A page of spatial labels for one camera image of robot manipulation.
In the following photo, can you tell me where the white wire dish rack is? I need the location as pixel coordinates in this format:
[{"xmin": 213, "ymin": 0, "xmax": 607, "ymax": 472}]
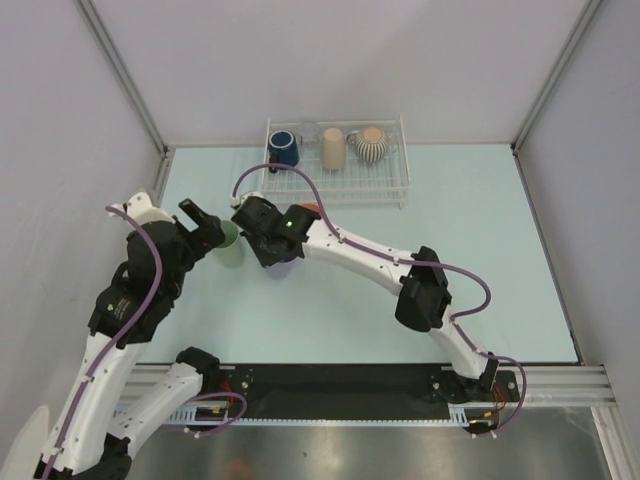
[{"xmin": 260, "ymin": 116, "xmax": 410, "ymax": 208}]

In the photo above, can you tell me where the striped mug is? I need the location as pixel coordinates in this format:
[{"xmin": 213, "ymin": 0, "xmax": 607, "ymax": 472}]
[{"xmin": 346, "ymin": 126, "xmax": 389, "ymax": 163}]

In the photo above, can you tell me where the large purple cup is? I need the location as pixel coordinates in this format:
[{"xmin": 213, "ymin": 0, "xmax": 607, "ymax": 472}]
[{"xmin": 266, "ymin": 260, "xmax": 296, "ymax": 280}]

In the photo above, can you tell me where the clear glass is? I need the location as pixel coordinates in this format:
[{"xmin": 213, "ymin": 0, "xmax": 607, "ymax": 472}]
[{"xmin": 298, "ymin": 121, "xmax": 322, "ymax": 149}]

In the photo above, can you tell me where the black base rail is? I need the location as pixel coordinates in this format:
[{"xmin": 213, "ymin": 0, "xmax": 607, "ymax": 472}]
[{"xmin": 218, "ymin": 363, "xmax": 520, "ymax": 422}]

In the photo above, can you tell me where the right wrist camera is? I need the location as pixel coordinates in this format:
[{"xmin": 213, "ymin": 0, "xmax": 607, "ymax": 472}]
[{"xmin": 230, "ymin": 191, "xmax": 265, "ymax": 209}]

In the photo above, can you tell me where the dark blue mug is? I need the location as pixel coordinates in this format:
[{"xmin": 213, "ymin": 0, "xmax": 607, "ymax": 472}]
[{"xmin": 267, "ymin": 130, "xmax": 300, "ymax": 174}]

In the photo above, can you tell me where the pink cup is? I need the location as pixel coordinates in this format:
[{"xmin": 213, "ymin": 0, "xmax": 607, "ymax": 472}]
[{"xmin": 301, "ymin": 203, "xmax": 319, "ymax": 212}]

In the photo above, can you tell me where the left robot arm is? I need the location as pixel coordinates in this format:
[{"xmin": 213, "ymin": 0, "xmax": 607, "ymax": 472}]
[{"xmin": 29, "ymin": 191, "xmax": 225, "ymax": 479}]

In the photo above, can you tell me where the beige cup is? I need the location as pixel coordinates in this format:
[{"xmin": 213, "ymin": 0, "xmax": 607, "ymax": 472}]
[{"xmin": 320, "ymin": 127, "xmax": 346, "ymax": 170}]

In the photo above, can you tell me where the green cup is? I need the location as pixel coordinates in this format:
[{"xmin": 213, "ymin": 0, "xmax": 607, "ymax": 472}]
[{"xmin": 212, "ymin": 220, "xmax": 244, "ymax": 269}]

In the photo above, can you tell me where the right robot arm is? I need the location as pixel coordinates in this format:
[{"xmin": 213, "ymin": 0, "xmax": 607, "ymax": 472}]
[{"xmin": 231, "ymin": 193, "xmax": 498, "ymax": 401}]

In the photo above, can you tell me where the white slotted cable duct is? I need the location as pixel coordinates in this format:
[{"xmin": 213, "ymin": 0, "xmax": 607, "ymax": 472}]
[{"xmin": 165, "ymin": 401, "xmax": 229, "ymax": 425}]

